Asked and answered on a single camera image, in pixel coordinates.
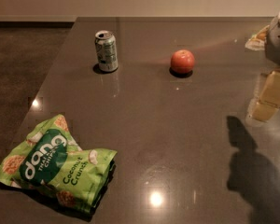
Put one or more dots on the yellow snack bag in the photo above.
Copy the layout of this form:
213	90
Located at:
257	41

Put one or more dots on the green rice chip bag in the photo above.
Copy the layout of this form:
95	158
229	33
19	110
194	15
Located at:
50	161

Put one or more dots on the red apple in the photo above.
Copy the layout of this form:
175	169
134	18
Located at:
182	61

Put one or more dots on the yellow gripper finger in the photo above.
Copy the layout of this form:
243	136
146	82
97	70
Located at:
267	101

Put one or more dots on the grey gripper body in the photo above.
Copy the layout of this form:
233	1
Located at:
278	39

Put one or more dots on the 7up soda can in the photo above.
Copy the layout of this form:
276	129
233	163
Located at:
106	50

